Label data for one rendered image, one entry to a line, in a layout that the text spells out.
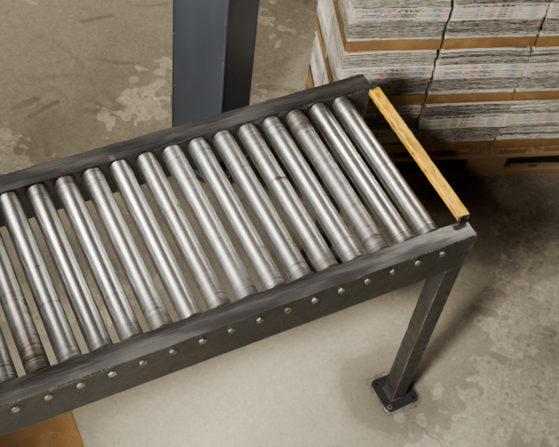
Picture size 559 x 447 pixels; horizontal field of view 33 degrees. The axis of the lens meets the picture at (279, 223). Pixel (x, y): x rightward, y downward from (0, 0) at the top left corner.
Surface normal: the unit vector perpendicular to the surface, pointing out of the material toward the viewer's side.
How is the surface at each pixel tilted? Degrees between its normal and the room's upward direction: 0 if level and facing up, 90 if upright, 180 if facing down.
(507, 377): 0
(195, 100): 90
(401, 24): 90
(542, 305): 0
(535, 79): 90
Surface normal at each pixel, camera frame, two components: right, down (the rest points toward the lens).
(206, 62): -0.50, 0.67
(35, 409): 0.43, 0.75
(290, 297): 0.09, -0.59
